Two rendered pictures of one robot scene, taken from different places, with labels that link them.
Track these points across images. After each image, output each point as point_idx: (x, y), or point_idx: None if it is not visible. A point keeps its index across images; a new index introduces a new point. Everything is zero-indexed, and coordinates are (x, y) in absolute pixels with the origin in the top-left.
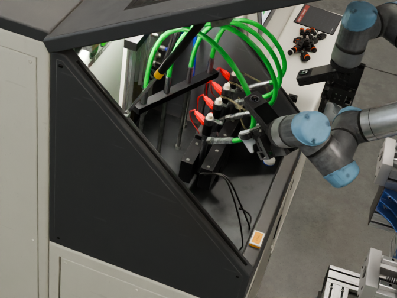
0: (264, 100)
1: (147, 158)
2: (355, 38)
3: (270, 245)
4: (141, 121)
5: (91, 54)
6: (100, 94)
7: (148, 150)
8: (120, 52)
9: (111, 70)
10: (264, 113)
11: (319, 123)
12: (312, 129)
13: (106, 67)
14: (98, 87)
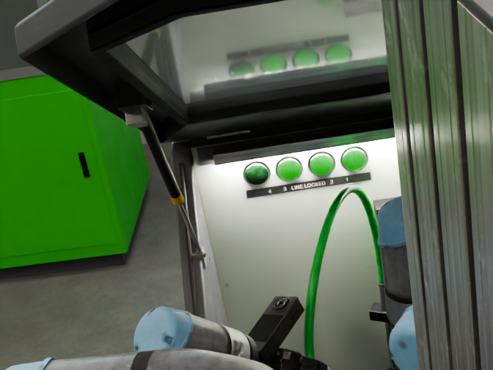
0: (285, 313)
1: None
2: (381, 260)
3: None
4: (386, 337)
5: (245, 176)
6: (180, 213)
7: (191, 311)
8: (367, 217)
9: (340, 233)
10: (261, 327)
11: (156, 329)
12: (144, 332)
13: (317, 220)
14: (183, 204)
